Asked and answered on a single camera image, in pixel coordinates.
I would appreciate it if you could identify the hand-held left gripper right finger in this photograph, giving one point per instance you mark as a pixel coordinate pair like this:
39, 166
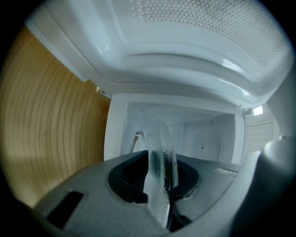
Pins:
212, 185

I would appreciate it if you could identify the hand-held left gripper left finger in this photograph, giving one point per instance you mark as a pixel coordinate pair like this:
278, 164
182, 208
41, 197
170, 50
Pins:
92, 185

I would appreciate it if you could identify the round glass turntable plate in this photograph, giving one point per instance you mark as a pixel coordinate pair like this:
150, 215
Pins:
163, 166

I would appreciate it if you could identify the white microwave oven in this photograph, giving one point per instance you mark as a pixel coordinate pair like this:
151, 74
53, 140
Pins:
162, 69

